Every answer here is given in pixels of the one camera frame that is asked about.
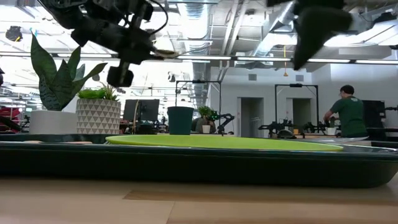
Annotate black background computer monitor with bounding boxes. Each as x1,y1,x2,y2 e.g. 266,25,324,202
123,98,160,123

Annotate seated person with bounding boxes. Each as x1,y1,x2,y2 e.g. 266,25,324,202
190,115,218,134

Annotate dark green plastic tray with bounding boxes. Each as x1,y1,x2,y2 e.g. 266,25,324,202
0,141,398,189

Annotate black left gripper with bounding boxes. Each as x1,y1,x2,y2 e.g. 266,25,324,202
70,14,180,88

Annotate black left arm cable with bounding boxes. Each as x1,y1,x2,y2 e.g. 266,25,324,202
149,0,169,35

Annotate succulent in triangle-patterned pot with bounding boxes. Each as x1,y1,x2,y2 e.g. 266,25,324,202
76,83,122,135

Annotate ceiling light strip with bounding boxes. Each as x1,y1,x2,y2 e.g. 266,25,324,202
354,59,398,65
176,55,233,60

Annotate black ceiling dome device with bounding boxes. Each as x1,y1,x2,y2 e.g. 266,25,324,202
5,26,24,42

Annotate standing person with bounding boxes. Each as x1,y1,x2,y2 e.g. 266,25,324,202
322,84,369,139

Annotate black aluminium table frame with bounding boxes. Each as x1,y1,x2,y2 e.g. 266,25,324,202
0,133,398,149

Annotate black gantry frame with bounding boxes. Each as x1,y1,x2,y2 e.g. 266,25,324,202
175,80,223,134
274,83,320,125

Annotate red background object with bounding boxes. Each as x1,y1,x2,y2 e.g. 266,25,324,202
0,106,20,133

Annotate silver ceiling air duct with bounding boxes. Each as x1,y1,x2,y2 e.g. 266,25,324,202
175,1,218,108

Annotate dark green cup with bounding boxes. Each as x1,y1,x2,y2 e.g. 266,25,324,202
167,106,195,136

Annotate grey rounded object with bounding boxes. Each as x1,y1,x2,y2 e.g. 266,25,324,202
276,129,298,139

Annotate snake plant in white pot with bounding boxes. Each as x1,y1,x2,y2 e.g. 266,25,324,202
29,32,108,135

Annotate black background robot arms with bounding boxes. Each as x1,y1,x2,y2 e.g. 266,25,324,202
257,119,326,139

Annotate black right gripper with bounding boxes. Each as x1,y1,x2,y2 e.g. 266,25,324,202
266,0,354,72

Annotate small plant in white pot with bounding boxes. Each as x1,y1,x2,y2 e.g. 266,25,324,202
198,105,215,134

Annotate black monitor beside person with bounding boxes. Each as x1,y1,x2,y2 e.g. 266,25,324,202
362,100,386,129

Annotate lime green round plate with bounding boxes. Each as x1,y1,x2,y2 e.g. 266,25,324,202
104,134,345,152

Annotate yellow hanging pendant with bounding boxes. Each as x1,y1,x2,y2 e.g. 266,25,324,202
282,45,289,78

